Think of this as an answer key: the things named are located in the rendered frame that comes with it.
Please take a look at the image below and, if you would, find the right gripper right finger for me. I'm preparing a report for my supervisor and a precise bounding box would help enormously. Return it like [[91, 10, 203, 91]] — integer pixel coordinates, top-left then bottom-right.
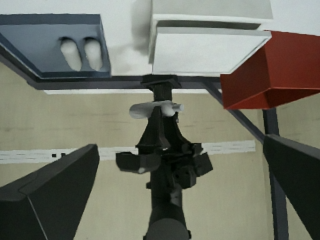
[[262, 134, 320, 240]]

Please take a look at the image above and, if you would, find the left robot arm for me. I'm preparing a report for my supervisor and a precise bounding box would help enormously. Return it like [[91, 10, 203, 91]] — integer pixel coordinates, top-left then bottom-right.
[[143, 82, 214, 240]]

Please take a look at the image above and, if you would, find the white cylinder with narrow neck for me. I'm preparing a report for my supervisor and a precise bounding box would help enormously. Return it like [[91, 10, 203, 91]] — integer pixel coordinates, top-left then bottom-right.
[[60, 39, 83, 71], [84, 39, 103, 71]]

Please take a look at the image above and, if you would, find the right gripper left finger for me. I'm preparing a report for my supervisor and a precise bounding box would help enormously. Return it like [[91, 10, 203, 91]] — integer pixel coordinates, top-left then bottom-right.
[[0, 143, 100, 240]]

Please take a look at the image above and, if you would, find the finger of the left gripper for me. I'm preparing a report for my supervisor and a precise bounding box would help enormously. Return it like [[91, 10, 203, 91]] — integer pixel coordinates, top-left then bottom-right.
[[163, 115, 191, 144], [135, 106, 172, 149]]

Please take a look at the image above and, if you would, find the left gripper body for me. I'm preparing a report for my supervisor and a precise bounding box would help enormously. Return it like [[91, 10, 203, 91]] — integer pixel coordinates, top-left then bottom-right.
[[116, 143, 202, 198]]

